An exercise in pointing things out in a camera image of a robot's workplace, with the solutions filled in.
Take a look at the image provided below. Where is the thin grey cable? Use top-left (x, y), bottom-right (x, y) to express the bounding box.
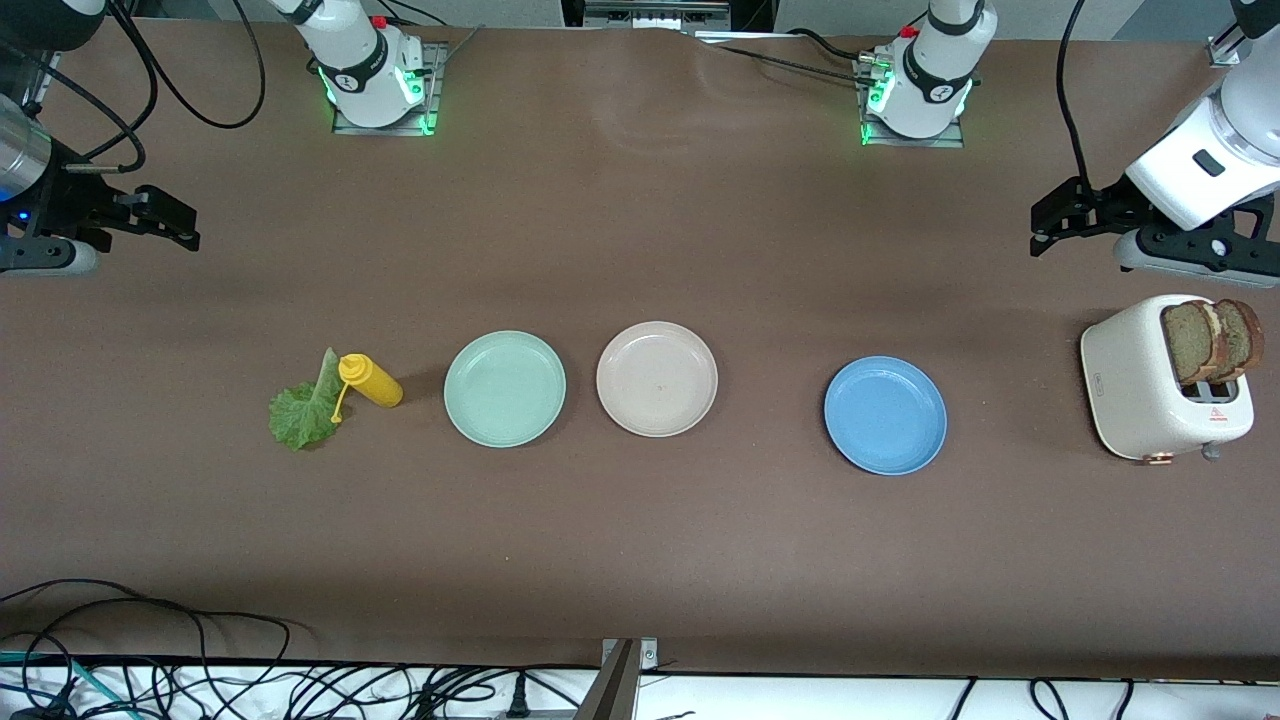
top-left (426, 26), bottom-right (488, 81)

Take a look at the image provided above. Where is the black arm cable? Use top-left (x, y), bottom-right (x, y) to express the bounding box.
top-left (1056, 0), bottom-right (1096, 196)
top-left (0, 0), bottom-right (268, 176)

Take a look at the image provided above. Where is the green lettuce leaf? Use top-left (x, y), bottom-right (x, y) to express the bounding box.
top-left (268, 347), bottom-right (346, 452)

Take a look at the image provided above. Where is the beige plate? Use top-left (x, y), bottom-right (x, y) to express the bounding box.
top-left (596, 320), bottom-right (720, 439)

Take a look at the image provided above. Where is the teal cable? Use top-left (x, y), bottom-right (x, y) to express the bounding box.
top-left (0, 650), bottom-right (136, 720)

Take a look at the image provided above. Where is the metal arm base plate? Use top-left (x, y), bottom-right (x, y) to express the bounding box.
top-left (333, 40), bottom-right (448, 137)
top-left (855, 55), bottom-right (966, 149)

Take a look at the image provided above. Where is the white lower shelf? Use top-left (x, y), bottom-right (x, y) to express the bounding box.
top-left (0, 655), bottom-right (1280, 720)

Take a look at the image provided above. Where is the brown bread slice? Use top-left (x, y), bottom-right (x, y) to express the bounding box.
top-left (1213, 298), bottom-right (1266, 384)
top-left (1160, 300), bottom-right (1226, 388)

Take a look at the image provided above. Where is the grey power strip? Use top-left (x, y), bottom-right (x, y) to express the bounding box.
top-left (440, 705), bottom-right (581, 720)

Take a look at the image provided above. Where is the black base cable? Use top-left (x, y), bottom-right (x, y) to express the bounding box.
top-left (695, 28), bottom-right (886, 89)

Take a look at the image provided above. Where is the blue plate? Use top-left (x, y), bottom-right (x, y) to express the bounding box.
top-left (823, 356), bottom-right (949, 477)

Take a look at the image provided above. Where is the yellow mustard squeeze bottle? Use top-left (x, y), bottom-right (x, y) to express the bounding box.
top-left (330, 353), bottom-right (405, 425)

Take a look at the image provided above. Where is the grey metal bracket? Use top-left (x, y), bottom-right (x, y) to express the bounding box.
top-left (585, 637), bottom-right (661, 720)

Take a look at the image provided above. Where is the black cable bundle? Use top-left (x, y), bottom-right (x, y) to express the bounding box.
top-left (150, 660), bottom-right (601, 720)

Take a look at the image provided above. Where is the cream white toaster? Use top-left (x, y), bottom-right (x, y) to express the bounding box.
top-left (1080, 293), bottom-right (1257, 467)

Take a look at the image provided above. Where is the black looped cable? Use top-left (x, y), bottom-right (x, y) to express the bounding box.
top-left (0, 578), bottom-right (211, 720)
top-left (0, 598), bottom-right (293, 720)

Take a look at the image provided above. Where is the mint green plate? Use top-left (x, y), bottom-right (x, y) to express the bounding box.
top-left (443, 330), bottom-right (568, 449)

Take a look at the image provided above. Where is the silver black equipment box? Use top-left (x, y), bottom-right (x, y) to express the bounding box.
top-left (560, 0), bottom-right (741, 39)

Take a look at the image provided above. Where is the aluminium frame bar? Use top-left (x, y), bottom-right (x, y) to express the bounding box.
top-left (1205, 18), bottom-right (1251, 69)

